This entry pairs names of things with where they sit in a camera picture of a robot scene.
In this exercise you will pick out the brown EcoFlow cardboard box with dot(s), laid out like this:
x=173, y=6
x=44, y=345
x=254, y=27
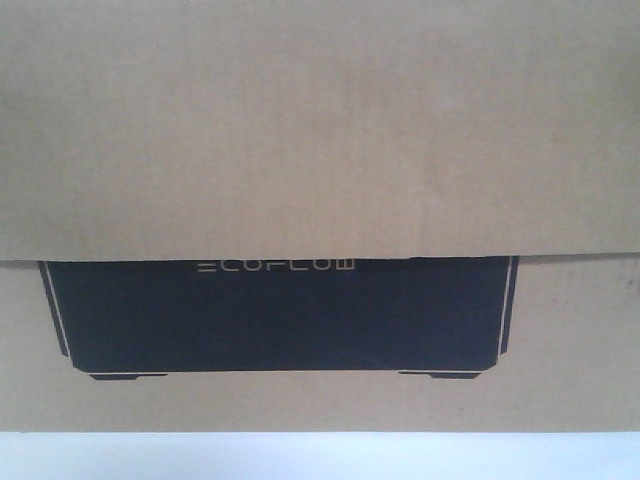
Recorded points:
x=145, y=130

